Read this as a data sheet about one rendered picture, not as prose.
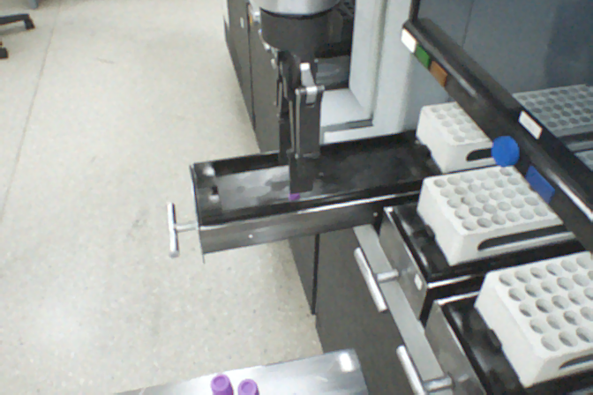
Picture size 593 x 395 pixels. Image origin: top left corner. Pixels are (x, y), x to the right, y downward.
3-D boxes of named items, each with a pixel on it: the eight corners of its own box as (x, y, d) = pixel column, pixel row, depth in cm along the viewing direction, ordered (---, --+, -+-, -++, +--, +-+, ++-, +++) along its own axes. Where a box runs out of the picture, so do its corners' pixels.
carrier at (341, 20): (349, 46, 100) (352, 18, 96) (340, 48, 100) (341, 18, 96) (333, 22, 109) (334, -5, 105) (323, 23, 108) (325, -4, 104)
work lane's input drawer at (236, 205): (571, 137, 91) (589, 95, 86) (626, 187, 81) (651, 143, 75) (166, 203, 78) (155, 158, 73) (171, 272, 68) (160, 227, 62)
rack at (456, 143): (574, 115, 85) (589, 83, 81) (616, 150, 78) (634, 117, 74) (413, 139, 80) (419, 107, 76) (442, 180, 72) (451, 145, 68)
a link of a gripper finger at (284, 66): (313, 55, 55) (317, 57, 53) (318, 150, 60) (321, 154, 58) (279, 59, 54) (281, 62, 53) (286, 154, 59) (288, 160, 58)
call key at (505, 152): (498, 153, 51) (506, 130, 49) (514, 172, 49) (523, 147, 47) (487, 155, 51) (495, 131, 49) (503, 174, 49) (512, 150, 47)
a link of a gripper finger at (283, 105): (277, 56, 55) (274, 48, 55) (273, 122, 64) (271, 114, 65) (312, 53, 55) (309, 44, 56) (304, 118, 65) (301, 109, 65)
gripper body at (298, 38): (344, 15, 48) (339, 97, 54) (319, -17, 54) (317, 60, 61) (267, 23, 47) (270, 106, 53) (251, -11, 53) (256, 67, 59)
